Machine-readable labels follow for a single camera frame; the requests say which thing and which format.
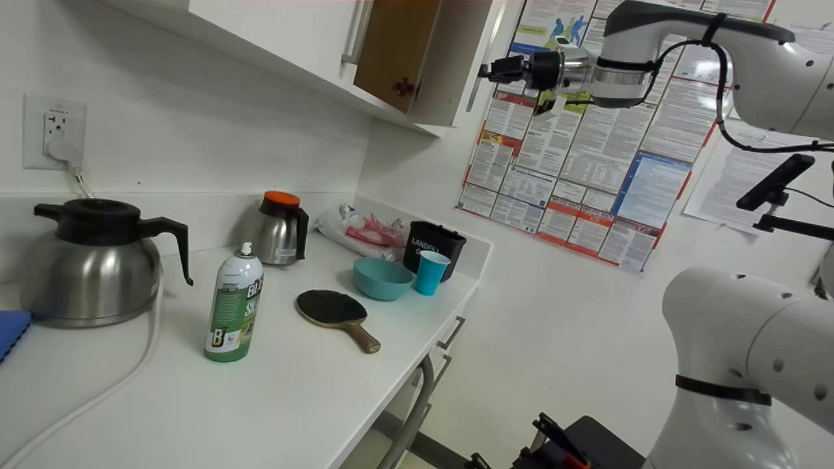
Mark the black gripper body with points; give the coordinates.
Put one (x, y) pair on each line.
(544, 68)

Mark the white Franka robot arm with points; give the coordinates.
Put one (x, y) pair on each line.
(765, 348)

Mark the plain white cabinet door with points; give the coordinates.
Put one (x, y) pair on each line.
(288, 26)

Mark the black square container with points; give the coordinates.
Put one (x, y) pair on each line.
(434, 236)

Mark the clear packet with pink items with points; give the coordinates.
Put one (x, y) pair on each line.
(360, 231)

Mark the teal plastic cup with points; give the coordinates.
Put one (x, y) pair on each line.
(428, 274)

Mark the teal bowl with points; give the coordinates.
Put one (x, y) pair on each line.
(382, 280)

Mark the small steel carafe orange lid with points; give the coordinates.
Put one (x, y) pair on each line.
(278, 231)

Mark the black table tennis paddle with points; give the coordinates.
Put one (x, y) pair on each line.
(330, 309)

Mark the green spray can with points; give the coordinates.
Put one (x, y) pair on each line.
(234, 309)

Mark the black and red tool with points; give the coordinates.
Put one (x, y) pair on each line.
(574, 444)

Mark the large steel coffee carafe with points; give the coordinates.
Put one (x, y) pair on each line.
(91, 270)

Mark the blue flat object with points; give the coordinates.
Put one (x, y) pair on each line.
(12, 330)

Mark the white printed wall paper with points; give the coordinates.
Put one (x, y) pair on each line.
(725, 182)

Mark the white wall cabinet body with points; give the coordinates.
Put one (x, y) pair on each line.
(262, 48)

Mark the black camera on stand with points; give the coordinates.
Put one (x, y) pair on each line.
(772, 182)

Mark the white wall outlet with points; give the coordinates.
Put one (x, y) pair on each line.
(42, 132)

